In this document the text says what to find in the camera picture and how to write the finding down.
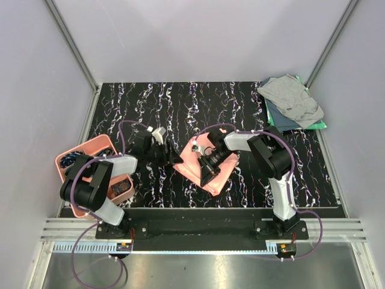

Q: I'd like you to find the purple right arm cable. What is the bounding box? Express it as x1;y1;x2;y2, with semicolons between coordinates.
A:
194;123;324;261

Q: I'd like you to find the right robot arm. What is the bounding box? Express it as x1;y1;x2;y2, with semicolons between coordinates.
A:
198;126;300;239

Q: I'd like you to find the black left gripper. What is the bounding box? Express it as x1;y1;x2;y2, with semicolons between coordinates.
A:
144;140;183;167

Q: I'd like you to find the green mat under cloths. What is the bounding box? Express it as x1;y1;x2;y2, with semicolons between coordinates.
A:
257;75;326;132

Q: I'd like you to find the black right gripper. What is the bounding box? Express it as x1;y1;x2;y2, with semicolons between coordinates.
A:
198;149;234;187

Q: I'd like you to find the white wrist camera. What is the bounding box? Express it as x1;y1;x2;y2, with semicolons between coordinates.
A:
147;126;166;145
191;140;205;155

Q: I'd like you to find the blue patterned item in tray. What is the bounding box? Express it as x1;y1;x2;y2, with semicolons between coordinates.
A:
59;151;83;169

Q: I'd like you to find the brown item in tray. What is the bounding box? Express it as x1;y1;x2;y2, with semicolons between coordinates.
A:
111;179;131;197

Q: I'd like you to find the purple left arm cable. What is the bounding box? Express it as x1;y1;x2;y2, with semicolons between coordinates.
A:
70;120;151;285

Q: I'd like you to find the grey cable duct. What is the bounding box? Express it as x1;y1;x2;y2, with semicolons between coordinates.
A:
53;241;281;255

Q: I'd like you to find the aluminium frame post left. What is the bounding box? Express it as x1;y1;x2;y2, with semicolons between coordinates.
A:
43;0;99;92

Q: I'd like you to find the dark blue folded cloth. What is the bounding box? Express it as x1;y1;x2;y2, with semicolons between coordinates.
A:
265;99;301;132

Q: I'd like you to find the pink satin napkin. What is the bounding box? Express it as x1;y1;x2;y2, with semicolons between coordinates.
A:
174;125;239;196

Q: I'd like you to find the aluminium front rail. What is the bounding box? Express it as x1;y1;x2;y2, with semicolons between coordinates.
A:
40;218;366;244

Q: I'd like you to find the aluminium frame post right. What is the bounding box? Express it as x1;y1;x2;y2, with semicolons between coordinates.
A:
306;0;360;88

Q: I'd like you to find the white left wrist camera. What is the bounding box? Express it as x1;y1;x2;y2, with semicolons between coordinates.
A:
147;126;166;145

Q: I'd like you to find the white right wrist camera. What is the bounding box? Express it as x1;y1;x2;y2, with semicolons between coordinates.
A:
191;140;205;155

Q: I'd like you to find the grey cloth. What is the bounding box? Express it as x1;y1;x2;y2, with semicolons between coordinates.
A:
257;74;324;129

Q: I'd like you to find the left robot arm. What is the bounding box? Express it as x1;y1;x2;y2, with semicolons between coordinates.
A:
60;132;183;238

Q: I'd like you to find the pink compartment tray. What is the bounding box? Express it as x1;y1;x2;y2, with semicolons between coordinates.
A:
55;134;135;220

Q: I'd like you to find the aluminium frame post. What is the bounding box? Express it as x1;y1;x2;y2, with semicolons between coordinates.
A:
43;0;99;92
306;0;360;88

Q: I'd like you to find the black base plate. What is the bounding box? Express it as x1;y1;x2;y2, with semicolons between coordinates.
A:
96;208;309;248

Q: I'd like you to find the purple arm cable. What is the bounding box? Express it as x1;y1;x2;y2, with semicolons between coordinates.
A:
70;120;151;285
194;123;324;261

